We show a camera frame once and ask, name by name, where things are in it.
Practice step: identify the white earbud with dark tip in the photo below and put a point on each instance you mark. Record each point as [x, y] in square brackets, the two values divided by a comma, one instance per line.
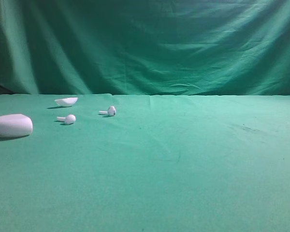
[110, 112]

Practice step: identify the white earbud near left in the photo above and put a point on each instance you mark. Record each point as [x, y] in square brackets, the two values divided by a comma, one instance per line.
[69, 119]

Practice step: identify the white earbud case lid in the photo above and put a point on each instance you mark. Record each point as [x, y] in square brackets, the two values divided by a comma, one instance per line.
[66, 102]

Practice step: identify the white earbud case base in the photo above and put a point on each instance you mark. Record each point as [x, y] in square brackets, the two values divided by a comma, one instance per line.
[15, 125]

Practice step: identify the green backdrop cloth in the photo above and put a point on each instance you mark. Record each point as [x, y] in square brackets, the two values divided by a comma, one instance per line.
[145, 47]

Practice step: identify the green table cloth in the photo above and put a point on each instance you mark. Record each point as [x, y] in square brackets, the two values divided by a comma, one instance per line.
[161, 164]

